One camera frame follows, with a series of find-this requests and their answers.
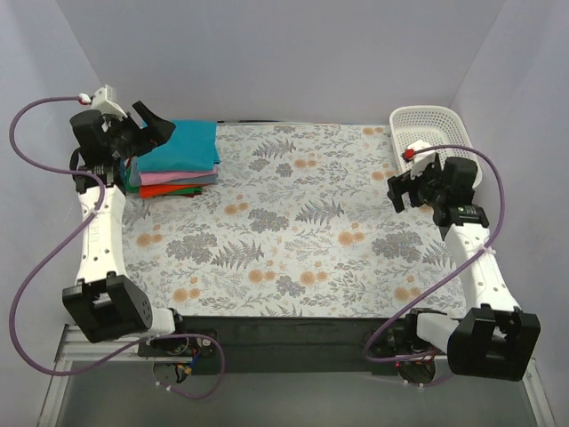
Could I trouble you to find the teal t-shirt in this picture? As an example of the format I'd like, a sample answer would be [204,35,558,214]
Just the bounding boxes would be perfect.
[137,120,220,173]

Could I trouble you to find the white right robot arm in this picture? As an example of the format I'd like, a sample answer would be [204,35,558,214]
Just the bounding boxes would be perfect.
[388,152,541,382]

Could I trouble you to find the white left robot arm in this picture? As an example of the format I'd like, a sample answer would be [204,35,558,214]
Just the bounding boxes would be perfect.
[62,101,189,356]

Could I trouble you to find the pink folded t-shirt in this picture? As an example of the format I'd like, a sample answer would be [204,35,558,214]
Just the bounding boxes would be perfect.
[140,167,217,185]

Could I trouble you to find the green folded t-shirt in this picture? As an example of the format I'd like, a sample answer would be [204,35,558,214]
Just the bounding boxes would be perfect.
[125,160,141,193]

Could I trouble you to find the red folded t-shirt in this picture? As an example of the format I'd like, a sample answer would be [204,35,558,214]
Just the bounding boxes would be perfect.
[119,159,140,193]

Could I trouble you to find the white perforated plastic basket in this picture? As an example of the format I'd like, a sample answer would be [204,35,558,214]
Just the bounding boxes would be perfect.
[389,105,472,174]

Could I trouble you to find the floral patterned table mat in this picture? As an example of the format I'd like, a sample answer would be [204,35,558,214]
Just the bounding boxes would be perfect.
[122,124,465,318]

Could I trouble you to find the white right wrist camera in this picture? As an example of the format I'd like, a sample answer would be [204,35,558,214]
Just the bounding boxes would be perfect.
[401,140,437,180]

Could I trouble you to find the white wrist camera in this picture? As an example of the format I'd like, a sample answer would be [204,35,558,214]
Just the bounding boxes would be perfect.
[401,140,437,180]
[78,85,127,120]

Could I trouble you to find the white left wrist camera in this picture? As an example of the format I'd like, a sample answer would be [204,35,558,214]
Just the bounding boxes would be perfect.
[78,85,127,120]

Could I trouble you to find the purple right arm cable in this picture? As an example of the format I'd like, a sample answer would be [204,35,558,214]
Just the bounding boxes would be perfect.
[363,144,508,388]

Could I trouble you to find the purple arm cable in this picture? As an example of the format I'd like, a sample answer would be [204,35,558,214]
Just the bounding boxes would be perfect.
[8,95,227,400]
[363,144,508,388]

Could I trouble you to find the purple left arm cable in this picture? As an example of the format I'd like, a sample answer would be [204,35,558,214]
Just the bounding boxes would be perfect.
[8,95,227,400]

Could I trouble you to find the aluminium front frame rail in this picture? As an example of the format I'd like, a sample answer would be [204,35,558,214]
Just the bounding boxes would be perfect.
[37,323,557,427]

